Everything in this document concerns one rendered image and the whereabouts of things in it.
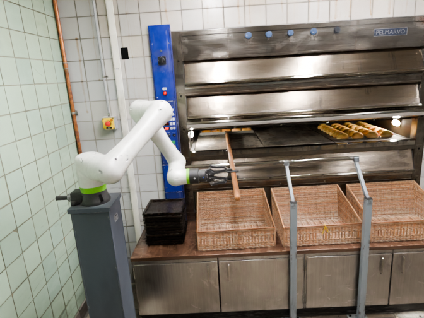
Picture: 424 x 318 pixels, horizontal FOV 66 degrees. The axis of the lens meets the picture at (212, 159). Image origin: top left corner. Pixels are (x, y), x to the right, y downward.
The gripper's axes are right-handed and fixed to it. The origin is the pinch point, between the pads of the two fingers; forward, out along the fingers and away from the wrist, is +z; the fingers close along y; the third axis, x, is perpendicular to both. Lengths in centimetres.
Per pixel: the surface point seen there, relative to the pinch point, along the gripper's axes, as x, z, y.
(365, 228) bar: -9, 85, 45
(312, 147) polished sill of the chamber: -68, 67, 2
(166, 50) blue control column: -65, -43, -78
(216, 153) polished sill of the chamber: -68, -10, 3
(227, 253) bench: -14, -6, 61
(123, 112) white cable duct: -66, -81, -34
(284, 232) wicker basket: -18, 34, 50
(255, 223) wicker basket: -55, 18, 60
